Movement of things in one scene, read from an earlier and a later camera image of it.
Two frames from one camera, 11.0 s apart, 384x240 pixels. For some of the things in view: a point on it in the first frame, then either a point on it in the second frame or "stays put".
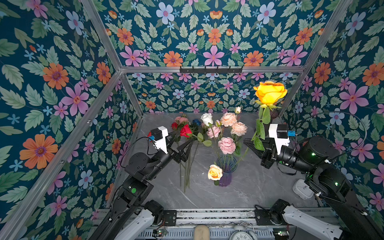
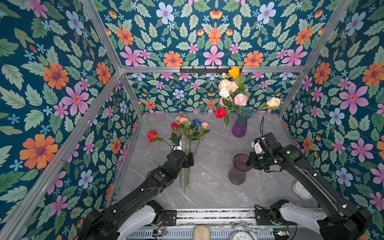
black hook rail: x=216 y=71 stays put
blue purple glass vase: x=228 y=163 -> x=239 y=127
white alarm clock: x=241 y=233 stays put
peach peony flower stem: x=238 y=129 -> x=232 y=85
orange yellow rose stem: x=268 y=94 -> x=241 y=88
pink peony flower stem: x=226 y=145 -> x=241 y=100
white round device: x=301 y=189 stays put
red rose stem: x=185 y=130 -> x=220 y=113
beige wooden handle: x=201 y=232 stays put
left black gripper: x=178 y=156 -> x=188 y=163
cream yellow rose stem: x=215 y=173 -> x=273 y=103
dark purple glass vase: x=274 y=114 -> x=237 y=172
